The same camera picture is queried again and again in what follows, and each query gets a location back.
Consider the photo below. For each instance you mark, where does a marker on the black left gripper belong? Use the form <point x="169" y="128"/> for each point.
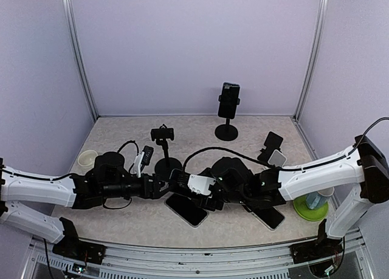
<point x="154" y="192"/>

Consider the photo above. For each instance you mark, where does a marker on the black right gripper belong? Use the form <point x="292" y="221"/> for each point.
<point x="208" y="205"/>

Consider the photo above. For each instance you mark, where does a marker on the black round-base phone stand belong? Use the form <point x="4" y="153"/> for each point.
<point x="226" y="131"/>

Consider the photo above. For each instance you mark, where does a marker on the blue-edged black phone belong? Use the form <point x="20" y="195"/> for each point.
<point x="228" y="100"/>

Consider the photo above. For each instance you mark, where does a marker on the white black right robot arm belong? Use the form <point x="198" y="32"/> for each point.
<point x="362" y="165"/>

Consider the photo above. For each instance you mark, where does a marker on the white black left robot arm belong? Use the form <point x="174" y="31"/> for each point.
<point x="107" y="179"/>

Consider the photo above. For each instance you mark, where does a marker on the clear-case black phone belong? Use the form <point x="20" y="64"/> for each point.
<point x="186" y="209"/>

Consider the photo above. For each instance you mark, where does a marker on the white-edged black phone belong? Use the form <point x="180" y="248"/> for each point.
<point x="270" y="217"/>

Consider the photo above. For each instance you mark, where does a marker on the silver folding phone stand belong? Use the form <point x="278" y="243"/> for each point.
<point x="277" y="159"/>

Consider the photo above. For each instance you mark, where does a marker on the black folding phone stand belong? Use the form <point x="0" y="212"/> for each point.
<point x="272" y="142"/>

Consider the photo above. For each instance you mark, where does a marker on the white mug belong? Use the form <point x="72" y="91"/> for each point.
<point x="87" y="158"/>

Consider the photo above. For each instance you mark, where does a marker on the green plate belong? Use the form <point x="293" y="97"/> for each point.
<point x="306" y="213"/>

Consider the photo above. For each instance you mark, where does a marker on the light blue cup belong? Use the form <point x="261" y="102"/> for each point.
<point x="317" y="199"/>

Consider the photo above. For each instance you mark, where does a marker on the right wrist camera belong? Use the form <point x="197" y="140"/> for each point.
<point x="199" y="185"/>

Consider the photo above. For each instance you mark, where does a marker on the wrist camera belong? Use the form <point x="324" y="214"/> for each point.
<point x="142" y="159"/>
<point x="199" y="185"/>

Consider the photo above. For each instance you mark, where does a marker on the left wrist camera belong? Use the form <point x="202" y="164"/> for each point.
<point x="142" y="159"/>

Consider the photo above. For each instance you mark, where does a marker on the aluminium front rail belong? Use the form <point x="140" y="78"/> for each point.
<point x="275" y="260"/>

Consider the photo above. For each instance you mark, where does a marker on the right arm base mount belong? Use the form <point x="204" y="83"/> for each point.
<point x="312" y="250"/>

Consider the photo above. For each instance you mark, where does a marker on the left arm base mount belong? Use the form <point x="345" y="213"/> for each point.
<point x="80" y="250"/>

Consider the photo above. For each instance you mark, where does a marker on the left aluminium frame post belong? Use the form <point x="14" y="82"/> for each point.
<point x="72" y="27"/>

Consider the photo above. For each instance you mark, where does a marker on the aluminium frame post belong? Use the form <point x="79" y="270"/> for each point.
<point x="312" y="60"/>
<point x="72" y="27"/>

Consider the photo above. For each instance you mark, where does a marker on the right aluminium frame post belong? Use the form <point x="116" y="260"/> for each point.
<point x="312" y="60"/>

